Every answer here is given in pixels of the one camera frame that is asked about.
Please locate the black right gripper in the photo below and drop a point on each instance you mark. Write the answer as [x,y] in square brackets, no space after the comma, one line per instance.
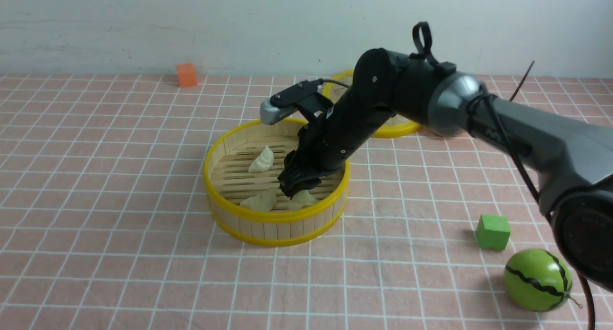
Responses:
[330,140]

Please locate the pale green dumpling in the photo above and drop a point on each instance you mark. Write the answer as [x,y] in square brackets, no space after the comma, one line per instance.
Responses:
[301,200]

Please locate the cream dumpling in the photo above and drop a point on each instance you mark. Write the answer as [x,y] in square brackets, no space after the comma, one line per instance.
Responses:
[263,162]
[264,201]

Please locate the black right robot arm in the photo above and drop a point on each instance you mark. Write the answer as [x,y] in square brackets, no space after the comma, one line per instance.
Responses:
[573,159]

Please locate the yellow rimmed bamboo steamer tray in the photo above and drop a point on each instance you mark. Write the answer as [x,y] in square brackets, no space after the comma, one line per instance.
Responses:
[228,182]

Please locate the yellow rimmed woven steamer lid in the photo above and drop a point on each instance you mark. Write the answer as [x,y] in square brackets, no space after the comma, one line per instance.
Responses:
[396,126]

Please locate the orange foam cube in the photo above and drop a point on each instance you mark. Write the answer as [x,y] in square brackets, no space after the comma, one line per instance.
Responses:
[186,75]

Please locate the pink checkered tablecloth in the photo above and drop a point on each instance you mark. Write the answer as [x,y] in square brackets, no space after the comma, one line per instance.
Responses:
[105,223]

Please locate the green foam cube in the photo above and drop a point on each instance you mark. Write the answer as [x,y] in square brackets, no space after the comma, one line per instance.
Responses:
[493,232]

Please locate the green toy watermelon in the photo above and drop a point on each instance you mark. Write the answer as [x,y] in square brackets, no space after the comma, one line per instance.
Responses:
[537,280]

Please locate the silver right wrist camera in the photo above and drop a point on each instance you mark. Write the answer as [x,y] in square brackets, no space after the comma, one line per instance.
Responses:
[303,97]

